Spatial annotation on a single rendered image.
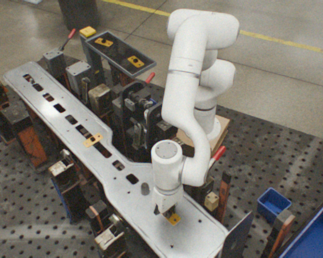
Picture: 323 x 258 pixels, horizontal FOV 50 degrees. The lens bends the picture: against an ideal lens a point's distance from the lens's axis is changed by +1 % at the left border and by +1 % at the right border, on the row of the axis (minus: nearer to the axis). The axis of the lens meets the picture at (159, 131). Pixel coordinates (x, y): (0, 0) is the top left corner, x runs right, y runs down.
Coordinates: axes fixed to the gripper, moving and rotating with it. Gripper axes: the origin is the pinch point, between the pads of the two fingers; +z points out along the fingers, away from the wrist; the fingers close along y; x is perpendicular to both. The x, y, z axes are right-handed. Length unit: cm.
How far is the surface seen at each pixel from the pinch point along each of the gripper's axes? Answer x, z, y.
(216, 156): 0.2, -9.9, -22.4
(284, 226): 31.4, -15.7, -13.8
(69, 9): -283, 74, -114
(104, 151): -45.1, 11.1, -2.9
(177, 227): 5.2, 3.0, 1.1
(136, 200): -12.1, 3.0, 4.7
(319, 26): -100, 102, -312
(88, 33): -94, -13, -32
